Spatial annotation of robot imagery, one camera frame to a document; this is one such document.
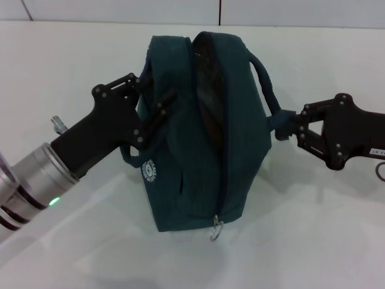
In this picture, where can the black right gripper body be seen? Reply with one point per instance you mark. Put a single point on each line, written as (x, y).
(352, 132)

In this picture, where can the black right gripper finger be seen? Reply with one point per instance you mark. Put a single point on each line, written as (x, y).
(312, 146)
(316, 113)

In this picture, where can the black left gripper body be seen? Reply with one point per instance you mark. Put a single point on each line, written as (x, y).
(111, 126)

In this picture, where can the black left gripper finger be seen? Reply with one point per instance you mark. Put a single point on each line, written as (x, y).
(159, 111)
(129, 82)

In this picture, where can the dark teal insulated lunch bag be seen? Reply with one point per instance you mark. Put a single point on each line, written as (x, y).
(186, 150)

